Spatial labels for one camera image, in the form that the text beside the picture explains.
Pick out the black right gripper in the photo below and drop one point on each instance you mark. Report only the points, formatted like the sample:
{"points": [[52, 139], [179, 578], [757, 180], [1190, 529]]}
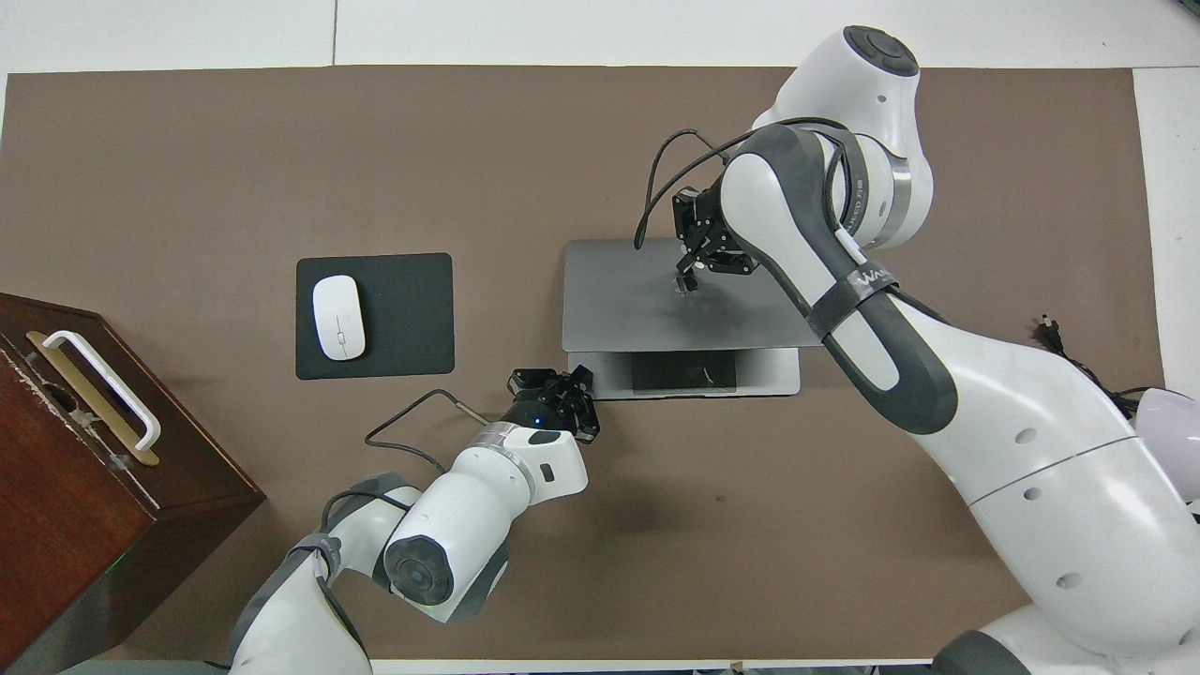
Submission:
{"points": [[701, 214]]}

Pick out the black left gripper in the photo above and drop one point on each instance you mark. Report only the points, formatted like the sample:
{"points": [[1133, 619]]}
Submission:
{"points": [[548, 414]]}

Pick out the silver grey laptop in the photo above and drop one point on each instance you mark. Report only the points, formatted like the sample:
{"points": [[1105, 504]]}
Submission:
{"points": [[619, 300]]}

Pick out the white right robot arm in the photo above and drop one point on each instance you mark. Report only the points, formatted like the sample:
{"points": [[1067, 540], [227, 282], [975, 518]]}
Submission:
{"points": [[1031, 450]]}

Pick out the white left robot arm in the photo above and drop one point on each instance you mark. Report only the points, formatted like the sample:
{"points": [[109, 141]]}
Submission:
{"points": [[459, 525]]}

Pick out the black mouse pad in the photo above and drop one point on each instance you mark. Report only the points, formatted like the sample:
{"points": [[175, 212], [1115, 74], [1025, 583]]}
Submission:
{"points": [[403, 319]]}

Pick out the white computer mouse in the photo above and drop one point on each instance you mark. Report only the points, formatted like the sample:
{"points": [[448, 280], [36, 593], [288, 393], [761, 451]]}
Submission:
{"points": [[339, 319]]}

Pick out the brown table mat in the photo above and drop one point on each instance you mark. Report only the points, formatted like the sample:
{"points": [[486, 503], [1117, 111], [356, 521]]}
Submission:
{"points": [[281, 169]]}

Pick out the dark brown wooden box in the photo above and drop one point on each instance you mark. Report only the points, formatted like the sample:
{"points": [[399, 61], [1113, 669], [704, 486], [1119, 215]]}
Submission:
{"points": [[84, 506]]}

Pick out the white desk lamp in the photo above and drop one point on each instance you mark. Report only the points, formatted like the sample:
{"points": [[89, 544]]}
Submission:
{"points": [[1172, 441]]}

